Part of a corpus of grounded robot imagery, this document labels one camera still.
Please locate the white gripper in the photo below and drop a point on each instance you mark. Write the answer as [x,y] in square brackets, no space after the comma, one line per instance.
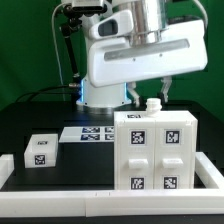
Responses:
[182,50]

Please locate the white cabinet door panel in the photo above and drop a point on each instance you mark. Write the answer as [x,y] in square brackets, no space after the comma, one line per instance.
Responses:
[134,155]
[175,155]

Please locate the white cabinet body box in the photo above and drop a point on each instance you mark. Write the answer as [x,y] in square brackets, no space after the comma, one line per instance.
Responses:
[153,112]

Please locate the white cabinet top block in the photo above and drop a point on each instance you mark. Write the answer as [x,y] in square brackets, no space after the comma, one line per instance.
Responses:
[41,151]

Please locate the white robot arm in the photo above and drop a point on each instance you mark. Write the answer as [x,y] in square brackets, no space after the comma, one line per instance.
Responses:
[137,42]

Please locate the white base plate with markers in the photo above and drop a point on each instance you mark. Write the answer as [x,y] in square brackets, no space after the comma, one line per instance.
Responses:
[87,134]

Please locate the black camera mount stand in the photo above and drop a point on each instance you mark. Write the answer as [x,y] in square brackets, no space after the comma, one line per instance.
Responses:
[72,25]

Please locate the grey rear camera box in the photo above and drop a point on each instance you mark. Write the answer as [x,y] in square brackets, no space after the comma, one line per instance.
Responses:
[95,6]

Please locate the white U-shaped obstacle frame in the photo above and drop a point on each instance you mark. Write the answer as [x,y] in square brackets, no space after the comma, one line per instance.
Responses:
[208,200]

